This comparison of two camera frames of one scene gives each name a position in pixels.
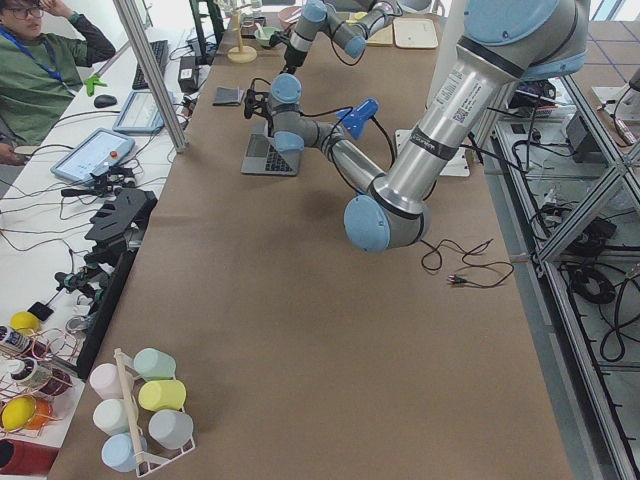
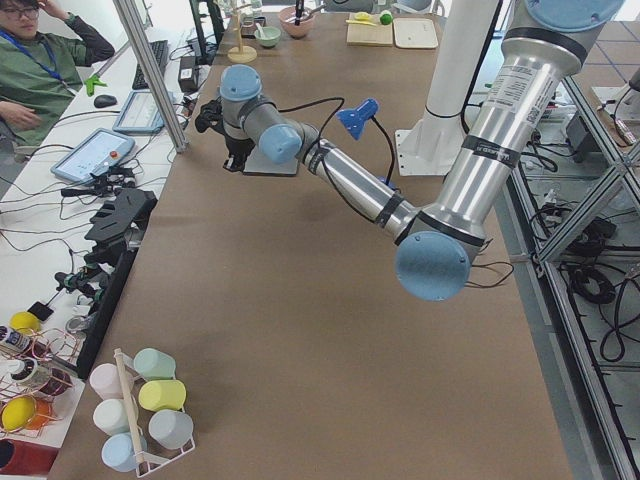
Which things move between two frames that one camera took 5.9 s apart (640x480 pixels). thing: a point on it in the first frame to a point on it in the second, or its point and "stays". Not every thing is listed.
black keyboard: (160, 50) stays
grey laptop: (263, 157) stays
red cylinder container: (25, 457) stays
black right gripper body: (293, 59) to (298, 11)
